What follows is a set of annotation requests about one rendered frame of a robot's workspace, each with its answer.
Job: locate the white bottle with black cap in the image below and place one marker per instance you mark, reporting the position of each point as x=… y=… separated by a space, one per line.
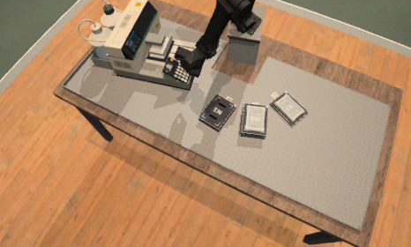
x=110 y=17

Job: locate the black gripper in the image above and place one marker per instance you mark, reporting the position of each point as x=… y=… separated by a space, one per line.
x=196 y=71

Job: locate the dark grey l-shaped raised edge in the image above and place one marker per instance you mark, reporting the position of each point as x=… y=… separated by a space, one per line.
x=80 y=95

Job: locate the white flexible hose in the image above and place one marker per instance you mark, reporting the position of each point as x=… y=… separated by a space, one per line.
x=106 y=3

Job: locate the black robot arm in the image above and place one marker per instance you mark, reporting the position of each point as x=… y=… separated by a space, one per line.
x=209 y=42

